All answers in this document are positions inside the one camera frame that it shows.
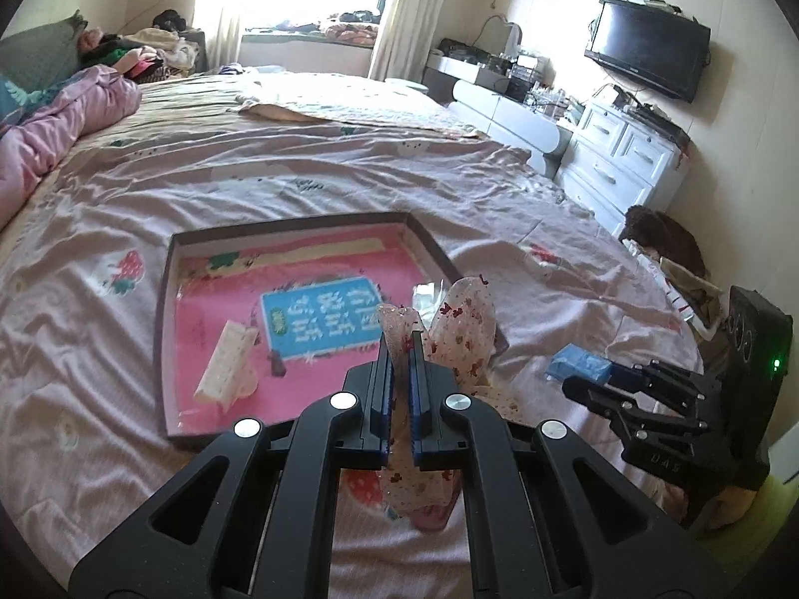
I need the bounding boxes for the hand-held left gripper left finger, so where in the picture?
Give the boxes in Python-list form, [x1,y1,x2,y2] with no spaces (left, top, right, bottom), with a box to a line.
[68,330,400,599]

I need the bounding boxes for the blue packet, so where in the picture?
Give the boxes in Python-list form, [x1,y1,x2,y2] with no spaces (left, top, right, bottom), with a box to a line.
[544,343,616,384]

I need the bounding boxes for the white dresser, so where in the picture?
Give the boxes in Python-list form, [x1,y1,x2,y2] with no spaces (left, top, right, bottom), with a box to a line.
[555,100,681,238]

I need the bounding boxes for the beige folded blanket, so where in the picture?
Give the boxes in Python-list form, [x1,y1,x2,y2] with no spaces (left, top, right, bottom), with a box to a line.
[234,71,488,138]

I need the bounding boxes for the black television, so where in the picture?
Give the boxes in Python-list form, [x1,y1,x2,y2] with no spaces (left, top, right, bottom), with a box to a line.
[583,0,713,104]

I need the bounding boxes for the white patterned hair bow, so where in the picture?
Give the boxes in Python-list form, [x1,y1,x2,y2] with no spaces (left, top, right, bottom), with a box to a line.
[378,273,509,534]

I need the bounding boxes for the grey green pillow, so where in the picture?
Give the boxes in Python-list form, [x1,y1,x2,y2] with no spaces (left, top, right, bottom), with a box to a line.
[0,9,88,94]

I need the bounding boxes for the brown furry toy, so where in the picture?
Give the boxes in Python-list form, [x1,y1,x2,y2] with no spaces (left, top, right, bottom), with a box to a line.
[618,205,706,277]

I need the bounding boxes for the white hair claw clip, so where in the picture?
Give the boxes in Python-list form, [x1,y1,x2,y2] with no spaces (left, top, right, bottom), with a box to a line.
[193,319,260,413]

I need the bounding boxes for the pink quilt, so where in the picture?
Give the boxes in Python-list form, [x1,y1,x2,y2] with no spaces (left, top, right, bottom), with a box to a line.
[0,65,143,229]

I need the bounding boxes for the teal patterned blanket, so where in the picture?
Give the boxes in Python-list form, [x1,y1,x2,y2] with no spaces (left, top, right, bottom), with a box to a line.
[0,71,44,124]

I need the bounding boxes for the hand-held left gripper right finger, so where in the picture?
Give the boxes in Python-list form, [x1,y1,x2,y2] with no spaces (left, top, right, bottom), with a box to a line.
[405,349,731,599]

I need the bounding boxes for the cream curtain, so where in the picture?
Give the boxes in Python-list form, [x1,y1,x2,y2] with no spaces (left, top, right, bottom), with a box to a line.
[368,0,450,82]

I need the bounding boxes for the clothes on window sill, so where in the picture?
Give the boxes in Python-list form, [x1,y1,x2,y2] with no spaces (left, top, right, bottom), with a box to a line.
[318,11,382,44]

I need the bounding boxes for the pile of clothes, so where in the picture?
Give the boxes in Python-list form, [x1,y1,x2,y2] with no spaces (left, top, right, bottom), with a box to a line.
[81,9,207,85]

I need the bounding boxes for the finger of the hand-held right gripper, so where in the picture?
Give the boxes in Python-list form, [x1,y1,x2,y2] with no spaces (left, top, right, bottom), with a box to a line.
[562,376,716,445]
[608,358,722,409]

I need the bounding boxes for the grey tray with pink liner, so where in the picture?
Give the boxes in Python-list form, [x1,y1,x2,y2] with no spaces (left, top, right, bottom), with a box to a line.
[153,212,509,453]

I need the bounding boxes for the black set-top box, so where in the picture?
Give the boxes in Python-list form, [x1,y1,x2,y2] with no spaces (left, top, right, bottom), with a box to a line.
[630,103,691,139]

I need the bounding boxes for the cluttered white desk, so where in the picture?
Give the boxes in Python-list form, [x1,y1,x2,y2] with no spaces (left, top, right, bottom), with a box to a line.
[427,37,556,101]

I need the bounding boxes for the clear plastic packet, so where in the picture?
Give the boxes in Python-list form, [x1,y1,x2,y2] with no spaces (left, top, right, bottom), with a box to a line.
[412,281,451,320]

